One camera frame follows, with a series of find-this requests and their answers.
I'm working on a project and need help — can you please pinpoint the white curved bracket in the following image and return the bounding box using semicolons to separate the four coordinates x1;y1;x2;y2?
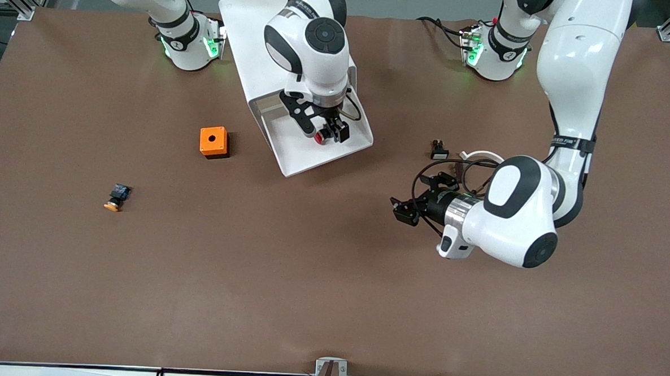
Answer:
459;150;507;165

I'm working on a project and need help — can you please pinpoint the black left base cable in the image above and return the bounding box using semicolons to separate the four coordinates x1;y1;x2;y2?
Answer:
415;15;468;49

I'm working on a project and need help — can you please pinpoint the brown table cover mat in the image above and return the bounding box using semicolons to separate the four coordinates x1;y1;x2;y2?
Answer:
0;0;670;376

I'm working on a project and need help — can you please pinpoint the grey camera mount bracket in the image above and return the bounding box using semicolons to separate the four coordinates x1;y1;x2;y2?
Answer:
314;357;349;376

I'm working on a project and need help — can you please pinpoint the orange-capped push button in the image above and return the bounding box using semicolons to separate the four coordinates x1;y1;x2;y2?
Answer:
103;182;133;213

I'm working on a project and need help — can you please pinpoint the orange box with hole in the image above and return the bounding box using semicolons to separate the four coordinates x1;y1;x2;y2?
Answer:
199;126;231;160

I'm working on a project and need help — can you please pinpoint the red-capped push button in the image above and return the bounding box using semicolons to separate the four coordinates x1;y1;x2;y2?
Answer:
313;122;338;147

